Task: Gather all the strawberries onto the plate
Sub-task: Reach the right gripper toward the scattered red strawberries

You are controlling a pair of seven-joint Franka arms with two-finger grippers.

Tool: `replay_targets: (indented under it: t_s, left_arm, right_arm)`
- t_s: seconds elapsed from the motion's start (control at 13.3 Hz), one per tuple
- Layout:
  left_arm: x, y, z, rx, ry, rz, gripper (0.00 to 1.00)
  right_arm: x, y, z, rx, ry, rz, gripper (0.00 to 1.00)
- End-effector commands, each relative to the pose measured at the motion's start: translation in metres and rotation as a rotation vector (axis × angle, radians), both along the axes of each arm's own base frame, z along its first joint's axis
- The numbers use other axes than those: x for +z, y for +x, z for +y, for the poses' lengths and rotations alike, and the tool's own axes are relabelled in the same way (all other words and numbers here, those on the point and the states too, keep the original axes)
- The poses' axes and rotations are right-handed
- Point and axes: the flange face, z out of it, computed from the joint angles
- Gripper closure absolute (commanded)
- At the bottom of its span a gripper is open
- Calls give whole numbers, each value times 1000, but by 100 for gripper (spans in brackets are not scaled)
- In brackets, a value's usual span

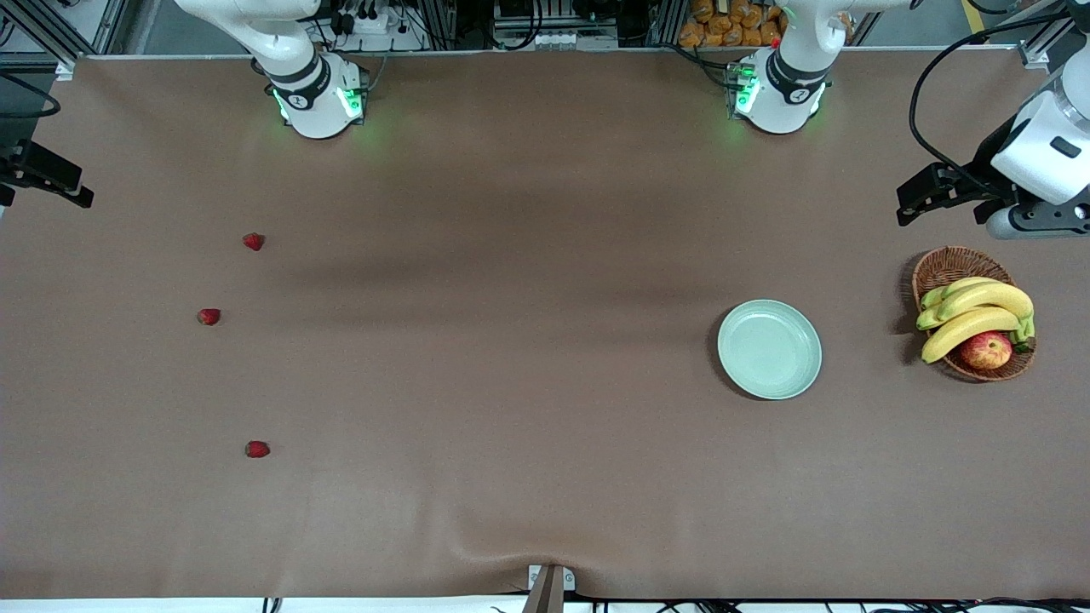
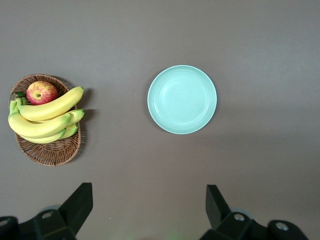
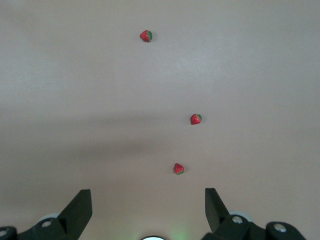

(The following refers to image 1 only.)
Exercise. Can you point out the brown table cloth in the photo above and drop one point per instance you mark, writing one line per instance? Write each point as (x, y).
(545, 255)

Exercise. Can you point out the yellow banana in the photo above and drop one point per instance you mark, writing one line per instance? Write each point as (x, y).
(935, 295)
(971, 328)
(988, 295)
(926, 318)

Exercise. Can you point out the white terminal strip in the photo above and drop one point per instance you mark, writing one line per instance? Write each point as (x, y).
(575, 40)

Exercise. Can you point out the pale green round plate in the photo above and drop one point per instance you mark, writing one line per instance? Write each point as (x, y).
(769, 349)

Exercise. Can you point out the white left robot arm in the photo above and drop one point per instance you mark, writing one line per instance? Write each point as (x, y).
(788, 94)

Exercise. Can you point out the white power strip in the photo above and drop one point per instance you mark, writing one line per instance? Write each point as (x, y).
(392, 25)

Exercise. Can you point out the red strawberry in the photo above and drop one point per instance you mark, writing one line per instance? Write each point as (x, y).
(253, 242)
(257, 449)
(209, 317)

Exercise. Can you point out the red yellow apple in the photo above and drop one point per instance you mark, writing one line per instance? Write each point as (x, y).
(986, 351)

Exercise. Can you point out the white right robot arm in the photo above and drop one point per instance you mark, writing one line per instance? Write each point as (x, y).
(315, 102)

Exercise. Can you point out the brown wicker basket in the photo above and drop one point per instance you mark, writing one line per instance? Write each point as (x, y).
(945, 264)

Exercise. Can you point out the orange bread rolls pile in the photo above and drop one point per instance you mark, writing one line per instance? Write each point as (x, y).
(724, 25)

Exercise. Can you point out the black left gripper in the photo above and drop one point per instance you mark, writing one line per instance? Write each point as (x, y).
(986, 169)

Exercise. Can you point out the aluminium frame profile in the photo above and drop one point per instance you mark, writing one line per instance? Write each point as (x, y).
(1035, 56)
(38, 30)

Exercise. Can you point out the black equipment rack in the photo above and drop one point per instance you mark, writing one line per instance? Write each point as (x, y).
(477, 17)

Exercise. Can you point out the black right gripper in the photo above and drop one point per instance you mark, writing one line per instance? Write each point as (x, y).
(19, 164)

